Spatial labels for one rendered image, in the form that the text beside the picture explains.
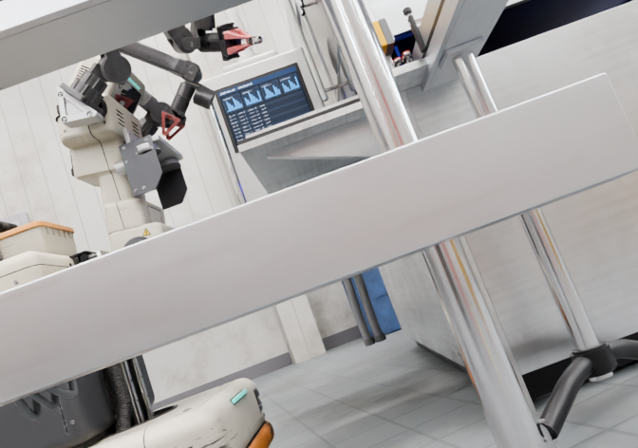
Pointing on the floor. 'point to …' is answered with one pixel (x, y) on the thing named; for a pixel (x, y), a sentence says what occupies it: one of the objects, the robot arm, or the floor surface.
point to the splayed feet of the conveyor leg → (596, 364)
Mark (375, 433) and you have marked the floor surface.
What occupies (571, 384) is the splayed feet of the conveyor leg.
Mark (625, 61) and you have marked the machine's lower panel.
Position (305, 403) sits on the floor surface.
